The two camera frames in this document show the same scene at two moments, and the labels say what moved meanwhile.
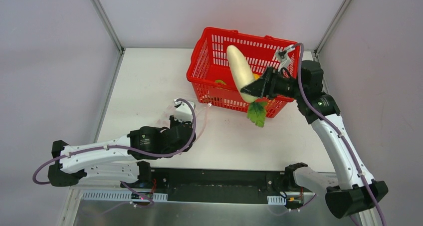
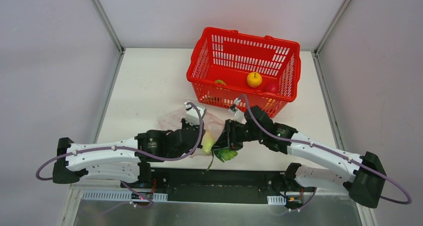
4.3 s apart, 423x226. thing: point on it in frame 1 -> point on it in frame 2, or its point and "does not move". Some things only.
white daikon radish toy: [243, 75] -> [223, 154]
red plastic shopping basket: [211, 79] does not move
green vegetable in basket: [220, 81] does not move
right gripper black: [269, 84] -> [232, 134]
